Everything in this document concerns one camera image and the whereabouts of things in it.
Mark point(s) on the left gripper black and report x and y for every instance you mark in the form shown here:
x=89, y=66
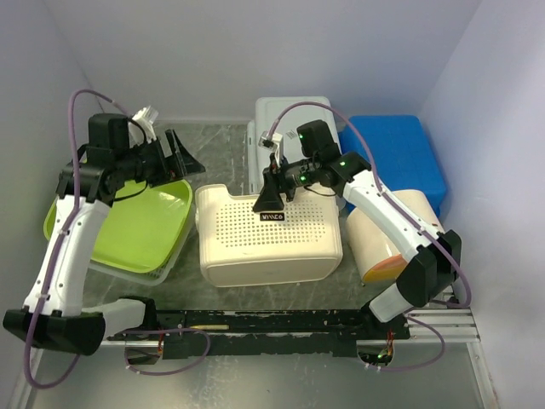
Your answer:
x=182, y=163

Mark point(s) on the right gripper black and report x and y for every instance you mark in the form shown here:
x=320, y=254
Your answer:
x=269, y=198

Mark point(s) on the cream perforated laundry basket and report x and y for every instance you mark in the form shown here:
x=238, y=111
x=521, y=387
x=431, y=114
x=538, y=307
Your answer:
x=238, y=247

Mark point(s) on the green basket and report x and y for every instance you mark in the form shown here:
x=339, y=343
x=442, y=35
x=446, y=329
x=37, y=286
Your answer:
x=137, y=233

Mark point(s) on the large white plastic container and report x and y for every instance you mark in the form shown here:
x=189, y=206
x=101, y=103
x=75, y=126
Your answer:
x=267, y=109

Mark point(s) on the blue plastic container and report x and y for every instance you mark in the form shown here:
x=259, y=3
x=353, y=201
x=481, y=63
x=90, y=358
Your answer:
x=403, y=154

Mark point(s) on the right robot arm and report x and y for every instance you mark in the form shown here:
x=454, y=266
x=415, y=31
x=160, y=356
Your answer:
x=432, y=256

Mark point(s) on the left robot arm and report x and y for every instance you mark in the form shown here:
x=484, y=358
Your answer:
x=52, y=316

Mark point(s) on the white basket at bottom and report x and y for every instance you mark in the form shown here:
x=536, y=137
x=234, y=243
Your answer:
x=153, y=278

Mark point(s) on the cream cylindrical stool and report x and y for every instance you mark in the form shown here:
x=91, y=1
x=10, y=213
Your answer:
x=376, y=256

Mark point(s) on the wooden pencil on base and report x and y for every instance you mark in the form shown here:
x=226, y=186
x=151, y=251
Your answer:
x=211, y=327

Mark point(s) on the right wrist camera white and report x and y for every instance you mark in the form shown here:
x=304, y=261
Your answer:
x=273, y=143

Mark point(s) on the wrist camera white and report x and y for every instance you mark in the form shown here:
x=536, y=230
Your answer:
x=141, y=127
x=273, y=143

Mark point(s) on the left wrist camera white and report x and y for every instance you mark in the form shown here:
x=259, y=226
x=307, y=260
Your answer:
x=141, y=127

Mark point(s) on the aluminium rail frame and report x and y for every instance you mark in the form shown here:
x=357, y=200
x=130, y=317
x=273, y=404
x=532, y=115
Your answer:
x=458, y=380

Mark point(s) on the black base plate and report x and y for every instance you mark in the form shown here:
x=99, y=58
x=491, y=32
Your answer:
x=321, y=331

